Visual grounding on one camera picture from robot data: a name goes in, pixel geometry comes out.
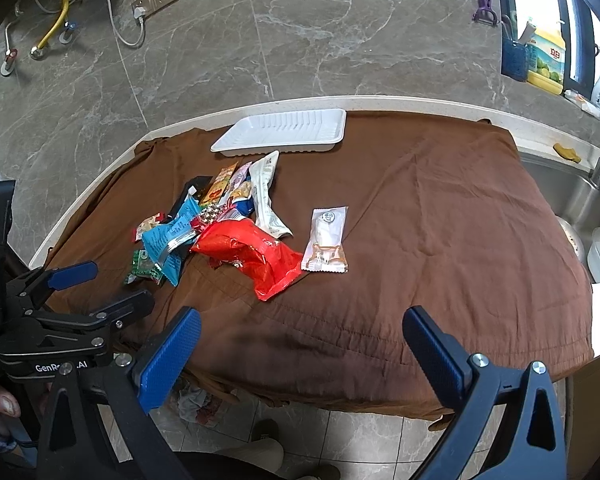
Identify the green seeds packet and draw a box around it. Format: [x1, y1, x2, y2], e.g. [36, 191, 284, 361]
[123, 249, 163, 285]

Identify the blue snack packet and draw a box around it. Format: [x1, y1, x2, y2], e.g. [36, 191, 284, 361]
[142, 196, 201, 286]

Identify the red white candy packet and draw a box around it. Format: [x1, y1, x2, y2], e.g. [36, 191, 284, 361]
[133, 212, 166, 243]

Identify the black snack packet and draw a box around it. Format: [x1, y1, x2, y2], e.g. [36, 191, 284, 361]
[166, 176, 212, 220]

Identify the pink lollipop packet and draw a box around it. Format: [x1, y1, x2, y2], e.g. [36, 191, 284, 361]
[219, 162, 251, 205]

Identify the red snack bag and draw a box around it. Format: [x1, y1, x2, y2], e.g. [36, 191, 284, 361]
[192, 219, 302, 301]

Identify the orange lollipop packet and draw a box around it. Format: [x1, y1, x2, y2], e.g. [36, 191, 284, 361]
[199, 162, 237, 208]

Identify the dark blue cake packet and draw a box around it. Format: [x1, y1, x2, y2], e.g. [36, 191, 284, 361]
[230, 179, 254, 217]

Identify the long white snack packet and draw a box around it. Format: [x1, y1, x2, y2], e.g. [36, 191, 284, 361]
[249, 151, 292, 240]

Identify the clear white pastry packet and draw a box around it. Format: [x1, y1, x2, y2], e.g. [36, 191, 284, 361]
[301, 206, 348, 274]

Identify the brown cloth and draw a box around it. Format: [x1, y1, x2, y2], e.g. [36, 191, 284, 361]
[43, 110, 595, 422]

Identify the white plastic tray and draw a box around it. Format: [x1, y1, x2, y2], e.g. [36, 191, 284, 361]
[210, 108, 347, 157]

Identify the steel sink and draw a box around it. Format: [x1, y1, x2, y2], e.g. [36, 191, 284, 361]
[521, 154, 600, 283]

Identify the yellow sponge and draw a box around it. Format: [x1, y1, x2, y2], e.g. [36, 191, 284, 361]
[553, 143, 582, 164]

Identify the blue utensil holder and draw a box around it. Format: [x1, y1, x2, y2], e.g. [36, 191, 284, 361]
[501, 36, 528, 82]

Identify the yellow green detergent bottle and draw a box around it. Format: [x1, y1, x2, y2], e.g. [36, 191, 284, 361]
[526, 29, 566, 96]

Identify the yellow gas hose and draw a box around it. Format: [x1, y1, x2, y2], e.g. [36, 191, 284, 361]
[29, 0, 72, 60]

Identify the white power cable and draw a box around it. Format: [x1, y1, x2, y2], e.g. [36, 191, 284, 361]
[29, 0, 147, 50]

